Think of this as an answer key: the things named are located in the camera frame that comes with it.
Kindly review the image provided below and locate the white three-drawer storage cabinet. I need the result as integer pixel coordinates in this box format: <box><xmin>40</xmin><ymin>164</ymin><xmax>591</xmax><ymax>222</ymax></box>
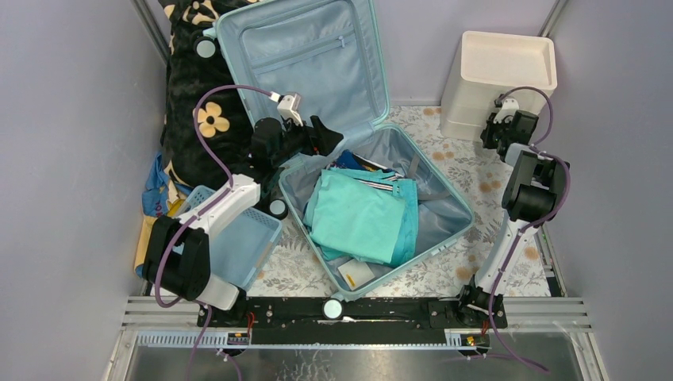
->
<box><xmin>440</xmin><ymin>31</ymin><xmax>558</xmax><ymax>141</ymax></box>

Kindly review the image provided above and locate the light blue ribbed suitcase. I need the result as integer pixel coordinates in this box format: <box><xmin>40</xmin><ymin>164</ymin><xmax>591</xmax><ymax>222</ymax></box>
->
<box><xmin>204</xmin><ymin>1</ymin><xmax>474</xmax><ymax>302</ymax></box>

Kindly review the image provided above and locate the teal cloth top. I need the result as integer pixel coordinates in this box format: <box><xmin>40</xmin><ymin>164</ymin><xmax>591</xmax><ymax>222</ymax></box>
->
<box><xmin>303</xmin><ymin>170</ymin><xmax>406</xmax><ymax>264</ymax></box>

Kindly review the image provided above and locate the teal cloth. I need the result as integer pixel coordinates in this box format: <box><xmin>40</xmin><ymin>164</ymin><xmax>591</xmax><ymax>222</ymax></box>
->
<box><xmin>323</xmin><ymin>167</ymin><xmax>419</xmax><ymax>267</ymax></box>
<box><xmin>303</xmin><ymin>170</ymin><xmax>406</xmax><ymax>264</ymax></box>

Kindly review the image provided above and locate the black floral plush blanket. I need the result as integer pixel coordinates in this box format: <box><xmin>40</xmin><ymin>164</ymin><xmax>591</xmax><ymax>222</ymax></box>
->
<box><xmin>160</xmin><ymin>1</ymin><xmax>253</xmax><ymax>190</ymax></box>

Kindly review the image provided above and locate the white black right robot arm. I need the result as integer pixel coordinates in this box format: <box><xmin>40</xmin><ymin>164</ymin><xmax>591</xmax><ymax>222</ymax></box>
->
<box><xmin>475</xmin><ymin>109</ymin><xmax>569</xmax><ymax>297</ymax></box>

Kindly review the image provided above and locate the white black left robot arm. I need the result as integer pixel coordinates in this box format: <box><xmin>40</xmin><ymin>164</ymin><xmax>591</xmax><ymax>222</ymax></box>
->
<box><xmin>140</xmin><ymin>116</ymin><xmax>344</xmax><ymax>326</ymax></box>

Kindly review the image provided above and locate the dark blue flat item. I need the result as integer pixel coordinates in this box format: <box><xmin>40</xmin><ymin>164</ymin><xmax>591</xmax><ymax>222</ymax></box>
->
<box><xmin>333</xmin><ymin>150</ymin><xmax>394</xmax><ymax>173</ymax></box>

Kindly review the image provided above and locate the floral patterned floor mat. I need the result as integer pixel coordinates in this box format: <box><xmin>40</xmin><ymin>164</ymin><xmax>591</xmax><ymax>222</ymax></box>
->
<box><xmin>149</xmin><ymin>106</ymin><xmax>551</xmax><ymax>298</ymax></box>

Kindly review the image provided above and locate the teal folded cloth bottom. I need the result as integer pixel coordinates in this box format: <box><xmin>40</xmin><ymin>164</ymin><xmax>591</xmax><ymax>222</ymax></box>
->
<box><xmin>323</xmin><ymin>167</ymin><xmax>419</xmax><ymax>267</ymax></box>

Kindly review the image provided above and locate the light blue perforated plastic basket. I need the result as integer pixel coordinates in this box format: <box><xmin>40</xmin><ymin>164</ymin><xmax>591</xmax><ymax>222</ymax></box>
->
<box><xmin>167</xmin><ymin>175</ymin><xmax>282</xmax><ymax>291</ymax></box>

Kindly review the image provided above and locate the blue yellow cloth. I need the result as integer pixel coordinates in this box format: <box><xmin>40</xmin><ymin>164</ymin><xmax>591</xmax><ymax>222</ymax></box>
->
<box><xmin>133</xmin><ymin>152</ymin><xmax>193</xmax><ymax>278</ymax></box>

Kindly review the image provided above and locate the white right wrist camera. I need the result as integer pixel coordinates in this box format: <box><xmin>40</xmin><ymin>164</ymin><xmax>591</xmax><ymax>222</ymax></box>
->
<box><xmin>493</xmin><ymin>97</ymin><xmax>520</xmax><ymax>124</ymax></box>

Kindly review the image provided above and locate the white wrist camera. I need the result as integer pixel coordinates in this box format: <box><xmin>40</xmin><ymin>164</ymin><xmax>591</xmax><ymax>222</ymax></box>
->
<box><xmin>268</xmin><ymin>92</ymin><xmax>304</xmax><ymax>126</ymax></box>
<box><xmin>493</xmin><ymin>97</ymin><xmax>520</xmax><ymax>124</ymax></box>

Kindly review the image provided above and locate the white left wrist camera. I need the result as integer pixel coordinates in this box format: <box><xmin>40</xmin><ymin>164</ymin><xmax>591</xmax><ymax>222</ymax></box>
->
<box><xmin>268</xmin><ymin>92</ymin><xmax>304</xmax><ymax>126</ymax></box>

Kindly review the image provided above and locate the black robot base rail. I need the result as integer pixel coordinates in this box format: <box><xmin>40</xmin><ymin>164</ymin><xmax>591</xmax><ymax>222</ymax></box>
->
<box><xmin>197</xmin><ymin>294</ymin><xmax>508</xmax><ymax>352</ymax></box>

